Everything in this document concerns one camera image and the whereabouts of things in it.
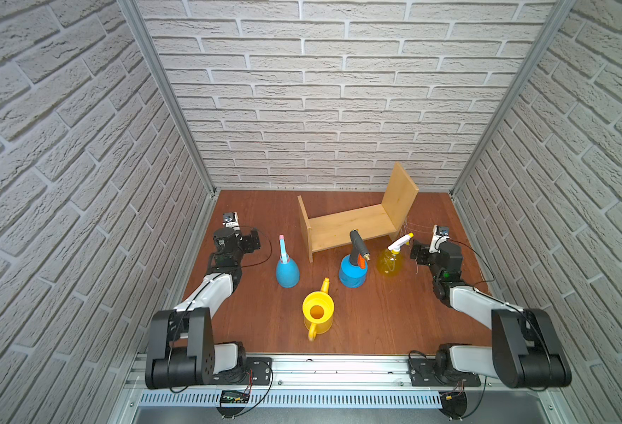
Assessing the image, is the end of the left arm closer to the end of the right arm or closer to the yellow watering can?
the yellow watering can

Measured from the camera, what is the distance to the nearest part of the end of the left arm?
802 mm

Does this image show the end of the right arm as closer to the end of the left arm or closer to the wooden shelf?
the wooden shelf

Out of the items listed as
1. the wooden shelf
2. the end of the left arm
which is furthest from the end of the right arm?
the end of the left arm
